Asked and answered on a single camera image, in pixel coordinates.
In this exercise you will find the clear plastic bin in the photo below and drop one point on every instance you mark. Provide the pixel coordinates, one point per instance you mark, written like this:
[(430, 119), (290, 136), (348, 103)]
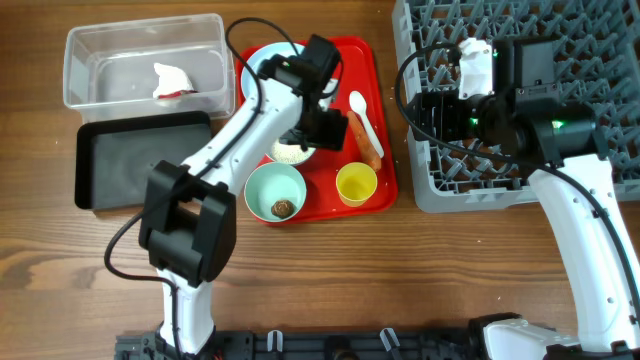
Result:
[(109, 72)]

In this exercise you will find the light green bowl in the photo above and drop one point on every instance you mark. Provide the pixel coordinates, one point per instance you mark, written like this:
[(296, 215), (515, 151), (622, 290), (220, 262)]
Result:
[(271, 182)]

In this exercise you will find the grey-green dishwasher rack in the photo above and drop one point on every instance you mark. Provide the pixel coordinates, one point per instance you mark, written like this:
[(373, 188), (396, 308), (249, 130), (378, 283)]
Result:
[(596, 49)]

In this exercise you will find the orange carrot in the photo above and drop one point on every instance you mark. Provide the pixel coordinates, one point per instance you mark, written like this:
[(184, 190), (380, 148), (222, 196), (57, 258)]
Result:
[(368, 153)]

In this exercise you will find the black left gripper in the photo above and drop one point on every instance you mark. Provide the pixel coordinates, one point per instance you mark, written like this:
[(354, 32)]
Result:
[(331, 138)]

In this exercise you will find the red snack wrapper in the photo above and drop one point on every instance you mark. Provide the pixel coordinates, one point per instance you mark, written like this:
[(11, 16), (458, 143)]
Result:
[(176, 94)]

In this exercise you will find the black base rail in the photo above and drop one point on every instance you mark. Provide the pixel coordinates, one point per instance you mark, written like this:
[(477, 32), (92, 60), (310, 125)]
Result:
[(446, 343)]

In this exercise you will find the brown shiitake mushroom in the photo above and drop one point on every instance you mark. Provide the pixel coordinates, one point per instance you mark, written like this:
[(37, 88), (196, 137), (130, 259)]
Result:
[(283, 209)]

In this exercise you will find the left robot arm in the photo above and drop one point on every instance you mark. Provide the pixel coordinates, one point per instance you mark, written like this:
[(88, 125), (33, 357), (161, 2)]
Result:
[(189, 225)]

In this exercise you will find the white tissue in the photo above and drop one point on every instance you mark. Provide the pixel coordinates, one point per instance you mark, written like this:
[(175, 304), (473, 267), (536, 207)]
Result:
[(171, 79)]

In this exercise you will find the white rice pile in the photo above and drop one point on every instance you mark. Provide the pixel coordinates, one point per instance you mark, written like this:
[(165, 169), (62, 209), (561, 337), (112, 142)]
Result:
[(290, 151)]

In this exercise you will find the black waste tray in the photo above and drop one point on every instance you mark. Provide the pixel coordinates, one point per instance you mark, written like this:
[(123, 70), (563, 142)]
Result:
[(115, 157)]

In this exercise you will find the white plastic spoon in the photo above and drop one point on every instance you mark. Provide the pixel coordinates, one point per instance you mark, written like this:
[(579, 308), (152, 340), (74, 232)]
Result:
[(358, 104)]

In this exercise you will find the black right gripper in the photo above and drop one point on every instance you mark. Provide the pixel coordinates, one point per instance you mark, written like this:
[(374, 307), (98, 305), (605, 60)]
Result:
[(443, 104)]

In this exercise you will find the light blue plate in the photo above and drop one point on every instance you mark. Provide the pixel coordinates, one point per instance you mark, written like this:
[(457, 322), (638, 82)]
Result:
[(268, 94)]

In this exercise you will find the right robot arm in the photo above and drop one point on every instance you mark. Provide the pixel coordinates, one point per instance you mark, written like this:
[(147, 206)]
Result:
[(509, 95)]

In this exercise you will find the red plastic tray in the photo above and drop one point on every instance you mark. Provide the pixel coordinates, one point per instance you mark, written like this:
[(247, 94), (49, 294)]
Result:
[(319, 172)]

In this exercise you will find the yellow plastic cup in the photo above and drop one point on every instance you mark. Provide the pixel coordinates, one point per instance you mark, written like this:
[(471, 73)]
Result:
[(356, 183)]

